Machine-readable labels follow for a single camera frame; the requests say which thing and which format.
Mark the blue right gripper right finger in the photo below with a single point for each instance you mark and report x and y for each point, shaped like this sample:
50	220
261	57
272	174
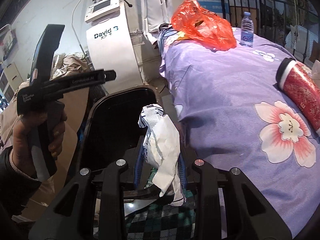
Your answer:
182	171

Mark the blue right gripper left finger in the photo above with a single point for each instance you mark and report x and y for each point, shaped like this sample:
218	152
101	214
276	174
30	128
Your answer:
139	163

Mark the white paper bag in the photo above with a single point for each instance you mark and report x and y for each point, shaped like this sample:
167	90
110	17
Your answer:
161	149

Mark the red patterned paper cup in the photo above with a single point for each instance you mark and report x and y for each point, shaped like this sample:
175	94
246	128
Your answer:
294	81

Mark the person's left forearm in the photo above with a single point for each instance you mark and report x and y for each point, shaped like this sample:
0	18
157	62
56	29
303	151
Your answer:
16	187

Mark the black trash bin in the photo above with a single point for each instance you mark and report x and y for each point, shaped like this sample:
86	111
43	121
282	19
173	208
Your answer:
112	133

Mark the person's left hand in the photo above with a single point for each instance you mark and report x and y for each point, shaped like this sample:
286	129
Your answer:
38	140

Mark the purple floral bed sheet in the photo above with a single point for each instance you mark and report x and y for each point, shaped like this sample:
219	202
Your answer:
233	114

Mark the white David B machine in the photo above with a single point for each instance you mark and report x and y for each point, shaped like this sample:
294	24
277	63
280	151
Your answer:
110	46

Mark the orange plastic bag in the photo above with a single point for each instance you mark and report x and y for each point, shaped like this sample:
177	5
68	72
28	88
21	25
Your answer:
204	26

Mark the clear water bottle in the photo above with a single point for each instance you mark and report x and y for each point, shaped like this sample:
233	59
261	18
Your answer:
247	30

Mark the black iron bed frame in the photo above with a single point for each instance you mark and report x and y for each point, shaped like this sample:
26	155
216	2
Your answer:
293	24

